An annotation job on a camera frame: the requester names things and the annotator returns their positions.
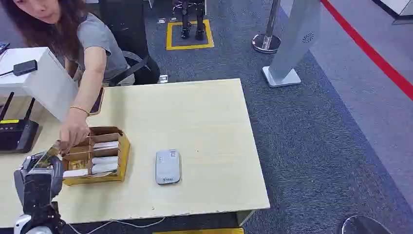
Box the thin bracelet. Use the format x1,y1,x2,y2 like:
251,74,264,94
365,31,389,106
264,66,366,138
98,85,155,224
69,106,91,117

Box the wooden card box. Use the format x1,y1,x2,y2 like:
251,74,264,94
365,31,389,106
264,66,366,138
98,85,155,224
61,126,131,186

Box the white cable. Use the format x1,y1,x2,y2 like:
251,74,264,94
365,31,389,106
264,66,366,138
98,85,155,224
68,217,166,234

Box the person's left hand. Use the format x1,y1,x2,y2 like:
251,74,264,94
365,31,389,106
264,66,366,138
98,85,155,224
59,108,91,156

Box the black smartphone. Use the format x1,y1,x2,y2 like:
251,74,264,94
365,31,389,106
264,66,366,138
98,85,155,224
90,87,105,116

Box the desk leg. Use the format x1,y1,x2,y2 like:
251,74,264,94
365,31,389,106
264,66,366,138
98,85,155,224
236,210,256,227

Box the gold patterned card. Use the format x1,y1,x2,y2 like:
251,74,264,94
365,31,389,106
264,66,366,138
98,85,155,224
68,160,90,171
34,141,62,170

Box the grey kiosk stand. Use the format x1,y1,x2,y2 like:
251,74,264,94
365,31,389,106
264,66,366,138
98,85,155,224
262,0,322,88

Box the black router with antennas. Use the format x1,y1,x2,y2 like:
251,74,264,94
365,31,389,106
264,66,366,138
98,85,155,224
0,92,39,154

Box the person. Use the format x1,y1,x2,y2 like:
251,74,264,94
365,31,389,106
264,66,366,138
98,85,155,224
0,0,136,156

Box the white card stack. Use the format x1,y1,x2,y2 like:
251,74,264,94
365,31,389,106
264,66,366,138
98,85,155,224
91,156,119,175
94,141,119,150
63,169,89,178

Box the round chrome base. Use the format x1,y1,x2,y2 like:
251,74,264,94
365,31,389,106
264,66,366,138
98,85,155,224
337,215,393,234

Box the black robot legs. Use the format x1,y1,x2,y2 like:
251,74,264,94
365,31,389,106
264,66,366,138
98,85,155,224
172,0,207,41

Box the white platform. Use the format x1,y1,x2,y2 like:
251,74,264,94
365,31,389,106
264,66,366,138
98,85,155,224
371,0,413,25

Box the black adapter with cable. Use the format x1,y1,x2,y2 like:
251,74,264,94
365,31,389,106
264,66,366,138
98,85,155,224
0,59,38,78

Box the black chair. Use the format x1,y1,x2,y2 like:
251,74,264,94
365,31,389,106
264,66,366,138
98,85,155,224
98,0,161,87

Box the grey card reader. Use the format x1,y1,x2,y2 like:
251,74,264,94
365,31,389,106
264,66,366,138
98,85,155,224
155,149,182,185

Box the chrome stanchion post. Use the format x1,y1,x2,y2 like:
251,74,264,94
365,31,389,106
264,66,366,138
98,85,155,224
251,0,282,54

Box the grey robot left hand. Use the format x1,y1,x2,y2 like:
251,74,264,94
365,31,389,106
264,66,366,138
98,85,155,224
14,154,64,214

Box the yellow floor tape strip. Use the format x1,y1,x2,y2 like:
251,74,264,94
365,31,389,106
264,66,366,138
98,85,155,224
153,228,245,234

